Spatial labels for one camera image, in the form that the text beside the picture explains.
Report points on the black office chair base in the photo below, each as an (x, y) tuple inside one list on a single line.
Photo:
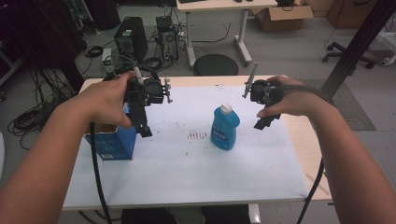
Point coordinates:
[(337, 49)]

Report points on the white desk with metal legs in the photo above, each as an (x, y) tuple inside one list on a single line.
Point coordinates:
[(224, 5)]

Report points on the round black stool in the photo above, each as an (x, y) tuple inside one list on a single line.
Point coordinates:
[(215, 65)]

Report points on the black metal stand post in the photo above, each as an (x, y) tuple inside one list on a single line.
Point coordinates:
[(358, 46)]

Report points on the grey floor mat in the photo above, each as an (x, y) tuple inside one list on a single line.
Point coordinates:
[(355, 112)]

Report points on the blue cardboard box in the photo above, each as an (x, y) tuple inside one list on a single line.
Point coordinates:
[(116, 144)]

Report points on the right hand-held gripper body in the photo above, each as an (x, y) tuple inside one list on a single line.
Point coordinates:
[(263, 91)]

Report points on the black computer tower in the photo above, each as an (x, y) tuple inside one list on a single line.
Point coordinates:
[(132, 39)]

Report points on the person's left hand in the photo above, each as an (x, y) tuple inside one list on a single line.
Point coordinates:
[(102, 102)]

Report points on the black curtain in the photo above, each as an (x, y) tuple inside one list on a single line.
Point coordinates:
[(40, 34)]

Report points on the small white power device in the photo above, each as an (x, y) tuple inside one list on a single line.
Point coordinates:
[(106, 63)]

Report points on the blue bottle with white cap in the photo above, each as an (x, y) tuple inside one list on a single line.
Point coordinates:
[(224, 130)]

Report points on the closed brown cardboard box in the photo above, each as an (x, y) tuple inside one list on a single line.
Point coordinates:
[(351, 14)]

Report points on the person's right hand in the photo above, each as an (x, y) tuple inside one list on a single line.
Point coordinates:
[(295, 101)]

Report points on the white table mat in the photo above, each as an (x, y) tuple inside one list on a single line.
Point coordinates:
[(193, 177)]

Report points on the open cardboard box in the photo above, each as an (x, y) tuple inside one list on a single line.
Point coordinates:
[(283, 18)]

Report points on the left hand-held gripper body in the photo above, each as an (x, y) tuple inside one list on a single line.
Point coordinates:
[(155, 90)]

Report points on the small open computer case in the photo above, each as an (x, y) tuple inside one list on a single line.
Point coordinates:
[(168, 42)]

